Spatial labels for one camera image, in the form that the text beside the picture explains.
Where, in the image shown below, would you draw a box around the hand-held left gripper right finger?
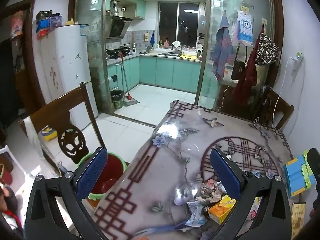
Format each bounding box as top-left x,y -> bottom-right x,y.
209,148 -> 293,240

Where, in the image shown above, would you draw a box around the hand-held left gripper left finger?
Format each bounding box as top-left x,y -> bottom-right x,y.
25,147 -> 108,240

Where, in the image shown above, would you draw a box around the white pink paper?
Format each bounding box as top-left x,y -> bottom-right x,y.
200,179 -> 227,203

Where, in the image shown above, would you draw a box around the red bucket with green rim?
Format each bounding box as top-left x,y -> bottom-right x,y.
76,152 -> 127,200

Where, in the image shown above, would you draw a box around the yellow cardboard box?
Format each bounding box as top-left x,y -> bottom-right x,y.
208,194 -> 237,225

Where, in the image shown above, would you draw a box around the blue white crumpled wrapper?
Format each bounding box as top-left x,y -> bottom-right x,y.
186,201 -> 208,228

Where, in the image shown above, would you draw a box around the yellow printed card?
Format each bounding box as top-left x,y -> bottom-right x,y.
291,202 -> 307,237

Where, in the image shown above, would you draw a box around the yellow toy box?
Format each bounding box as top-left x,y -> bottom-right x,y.
41,127 -> 57,140

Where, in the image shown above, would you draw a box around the plain wooden chair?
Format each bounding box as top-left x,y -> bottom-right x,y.
252,85 -> 295,130

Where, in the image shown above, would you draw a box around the white cloth on chair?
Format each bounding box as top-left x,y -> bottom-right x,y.
24,116 -> 63,175

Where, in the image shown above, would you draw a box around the carved wooden chair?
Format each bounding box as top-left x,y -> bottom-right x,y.
19,82 -> 130,178

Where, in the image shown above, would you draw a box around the green kitchen waste bin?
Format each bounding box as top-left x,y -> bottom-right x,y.
110,90 -> 123,110

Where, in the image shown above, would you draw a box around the dark cloth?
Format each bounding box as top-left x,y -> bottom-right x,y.
254,85 -> 272,125

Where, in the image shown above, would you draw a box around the dark red garment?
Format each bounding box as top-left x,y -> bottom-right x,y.
231,27 -> 265,105

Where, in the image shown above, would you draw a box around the red broom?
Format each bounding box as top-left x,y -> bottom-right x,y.
119,51 -> 133,100

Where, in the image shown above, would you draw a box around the black handbag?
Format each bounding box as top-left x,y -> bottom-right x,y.
231,60 -> 246,80

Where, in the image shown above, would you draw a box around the green base cabinets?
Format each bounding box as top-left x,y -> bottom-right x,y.
107,55 -> 203,93

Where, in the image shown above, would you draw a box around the white refrigerator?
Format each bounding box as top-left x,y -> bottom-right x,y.
37,24 -> 99,130

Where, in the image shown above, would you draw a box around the blue plaid apron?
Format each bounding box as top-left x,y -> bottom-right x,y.
212,11 -> 234,84

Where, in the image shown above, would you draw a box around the letter print fabric bag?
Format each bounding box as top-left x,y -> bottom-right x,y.
255,34 -> 280,67

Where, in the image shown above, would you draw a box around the smiley print plastic bag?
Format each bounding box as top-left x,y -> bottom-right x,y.
231,10 -> 254,47

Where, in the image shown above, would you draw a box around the black range hood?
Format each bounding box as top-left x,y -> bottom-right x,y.
105,16 -> 133,39

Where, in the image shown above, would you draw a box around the kitchen window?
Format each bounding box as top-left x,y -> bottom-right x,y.
158,2 -> 200,47

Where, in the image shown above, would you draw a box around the purple patterned box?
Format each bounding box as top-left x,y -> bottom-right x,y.
49,15 -> 63,28

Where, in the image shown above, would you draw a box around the dark green bag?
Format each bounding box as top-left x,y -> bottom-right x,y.
36,10 -> 60,22

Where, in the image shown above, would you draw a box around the white charger cable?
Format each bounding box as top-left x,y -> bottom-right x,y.
272,57 -> 294,128

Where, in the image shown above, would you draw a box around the white wall charger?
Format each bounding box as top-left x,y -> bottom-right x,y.
291,52 -> 304,72

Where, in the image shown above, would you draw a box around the brown door frame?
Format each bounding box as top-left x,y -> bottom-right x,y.
0,0 -> 45,128

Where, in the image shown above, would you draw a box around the green wall cabinets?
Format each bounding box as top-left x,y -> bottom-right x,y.
107,0 -> 147,19

